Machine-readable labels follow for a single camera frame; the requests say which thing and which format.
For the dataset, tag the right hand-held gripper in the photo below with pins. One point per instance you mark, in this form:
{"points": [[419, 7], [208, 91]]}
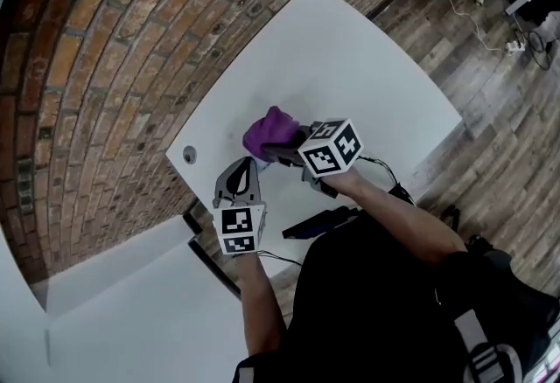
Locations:
{"points": [[330, 149]]}

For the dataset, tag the grey table grommet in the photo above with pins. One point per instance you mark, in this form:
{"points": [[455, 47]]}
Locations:
{"points": [[189, 154]]}

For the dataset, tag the purple cleaning cloth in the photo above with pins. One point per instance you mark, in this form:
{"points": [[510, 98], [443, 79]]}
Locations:
{"points": [[273, 127]]}

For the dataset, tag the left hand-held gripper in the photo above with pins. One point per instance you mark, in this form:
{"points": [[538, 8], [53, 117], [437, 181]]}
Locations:
{"points": [[238, 226]]}

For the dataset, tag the person's black shirt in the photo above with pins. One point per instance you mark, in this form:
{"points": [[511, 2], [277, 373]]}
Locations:
{"points": [[372, 307]]}

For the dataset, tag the person's right forearm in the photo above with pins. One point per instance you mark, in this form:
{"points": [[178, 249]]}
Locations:
{"points": [[385, 210]]}

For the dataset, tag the black electronics box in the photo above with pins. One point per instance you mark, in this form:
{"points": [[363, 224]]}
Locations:
{"points": [[306, 229]]}

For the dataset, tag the person's left forearm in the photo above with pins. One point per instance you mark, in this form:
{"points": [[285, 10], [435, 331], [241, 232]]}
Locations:
{"points": [[260, 307]]}

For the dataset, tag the white table with black edge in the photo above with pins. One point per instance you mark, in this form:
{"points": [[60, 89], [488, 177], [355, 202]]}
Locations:
{"points": [[153, 329]]}

